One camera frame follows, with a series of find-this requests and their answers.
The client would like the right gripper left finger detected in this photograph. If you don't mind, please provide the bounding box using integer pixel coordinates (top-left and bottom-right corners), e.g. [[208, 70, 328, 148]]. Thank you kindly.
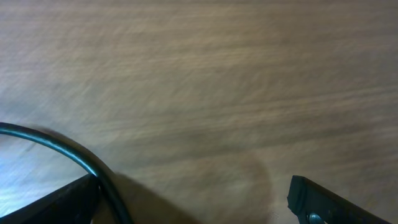
[[1, 174, 101, 224]]

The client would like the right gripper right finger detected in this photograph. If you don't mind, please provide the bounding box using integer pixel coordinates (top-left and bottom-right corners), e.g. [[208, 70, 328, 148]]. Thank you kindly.
[[287, 175, 386, 224]]

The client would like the black usb cable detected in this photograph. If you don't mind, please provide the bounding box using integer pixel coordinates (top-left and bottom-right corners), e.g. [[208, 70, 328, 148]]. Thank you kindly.
[[0, 121, 134, 224]]

